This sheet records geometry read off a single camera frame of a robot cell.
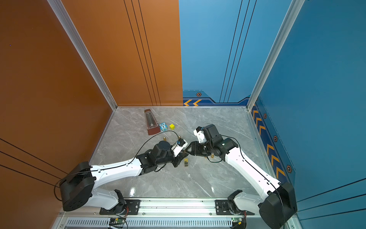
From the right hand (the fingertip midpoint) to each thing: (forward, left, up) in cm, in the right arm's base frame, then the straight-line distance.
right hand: (189, 150), depth 75 cm
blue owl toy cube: (+28, +19, -15) cm, 37 cm away
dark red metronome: (+24, +26, -11) cm, 37 cm away
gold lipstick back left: (+15, +17, -12) cm, 25 cm away
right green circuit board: (-28, -24, -21) cm, 42 cm away
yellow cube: (+28, +13, -15) cm, 35 cm away
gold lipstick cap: (-10, -10, +14) cm, 20 cm away
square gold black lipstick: (-1, +2, -13) cm, 13 cm away
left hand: (+2, +1, -4) cm, 4 cm away
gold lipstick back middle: (+21, +7, -18) cm, 28 cm away
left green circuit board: (-29, +36, -20) cm, 51 cm away
